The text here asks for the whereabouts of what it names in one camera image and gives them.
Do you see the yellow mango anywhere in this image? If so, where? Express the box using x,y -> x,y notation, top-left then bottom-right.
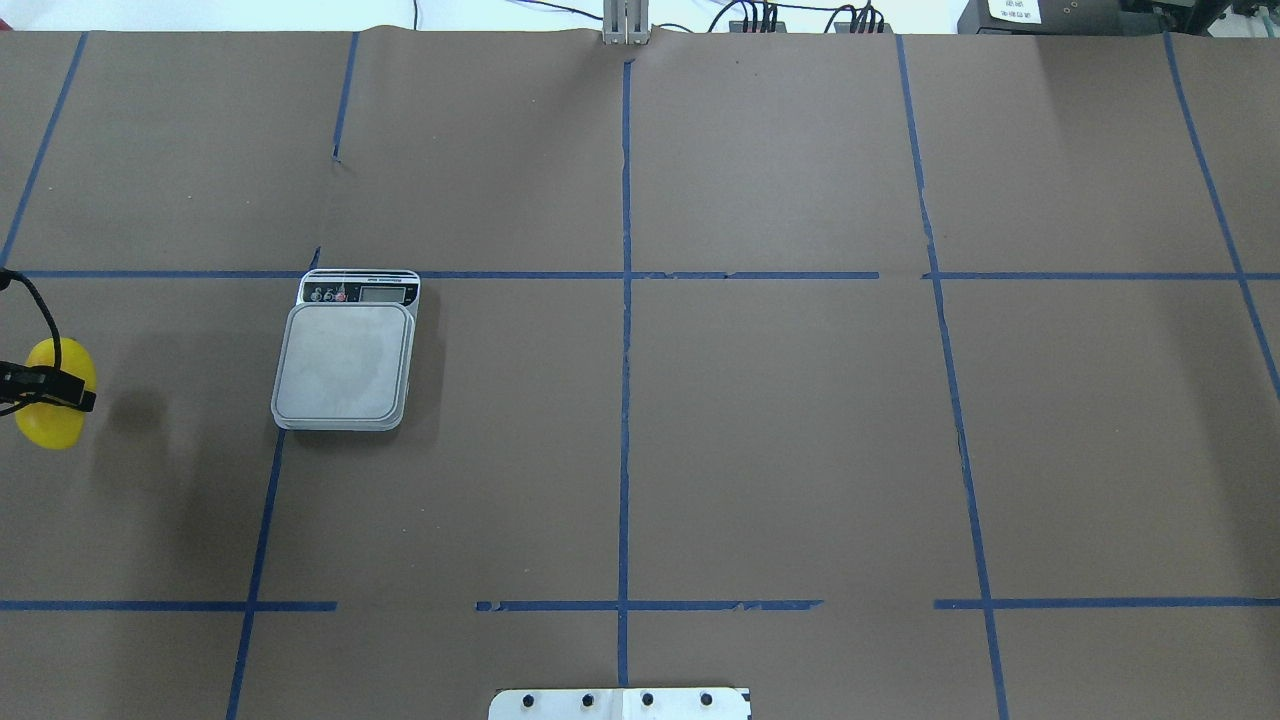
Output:
3,338 -> 96,450

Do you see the orange black usb hub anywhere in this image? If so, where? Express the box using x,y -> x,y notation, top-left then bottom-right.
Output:
824,1 -> 892,35
726,3 -> 786,35

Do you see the aluminium frame post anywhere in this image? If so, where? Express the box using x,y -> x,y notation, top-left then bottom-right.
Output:
602,0 -> 652,46

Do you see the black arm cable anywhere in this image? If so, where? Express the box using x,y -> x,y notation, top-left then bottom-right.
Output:
0,268 -> 63,372

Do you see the white mounting plate with bolts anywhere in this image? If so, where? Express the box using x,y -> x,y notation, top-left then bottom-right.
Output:
486,687 -> 753,719

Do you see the black desktop computer box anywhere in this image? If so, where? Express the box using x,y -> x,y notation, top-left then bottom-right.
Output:
956,1 -> 1167,37

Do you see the silver electronic kitchen scale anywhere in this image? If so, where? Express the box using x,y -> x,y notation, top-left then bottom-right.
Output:
270,268 -> 422,432

